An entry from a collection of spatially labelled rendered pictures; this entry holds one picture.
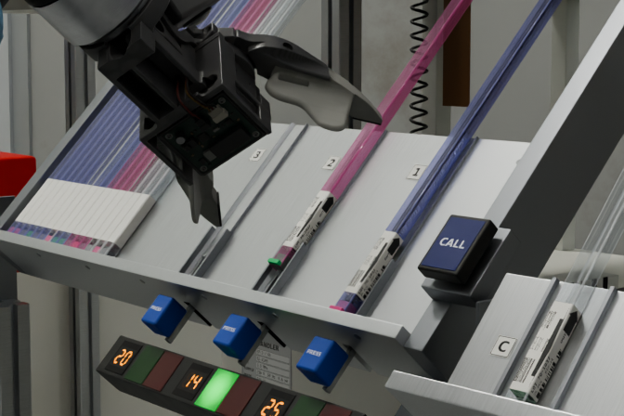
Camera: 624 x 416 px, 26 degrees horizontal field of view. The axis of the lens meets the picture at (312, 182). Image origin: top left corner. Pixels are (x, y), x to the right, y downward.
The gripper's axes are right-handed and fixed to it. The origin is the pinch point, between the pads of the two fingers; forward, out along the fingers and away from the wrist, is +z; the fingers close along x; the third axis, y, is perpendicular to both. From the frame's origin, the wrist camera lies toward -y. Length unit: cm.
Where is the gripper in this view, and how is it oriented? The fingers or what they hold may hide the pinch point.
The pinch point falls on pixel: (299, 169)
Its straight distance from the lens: 100.4
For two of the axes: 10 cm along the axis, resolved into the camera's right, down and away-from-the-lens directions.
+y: 0.9, 6.3, -7.7
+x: 8.0, -5.1, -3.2
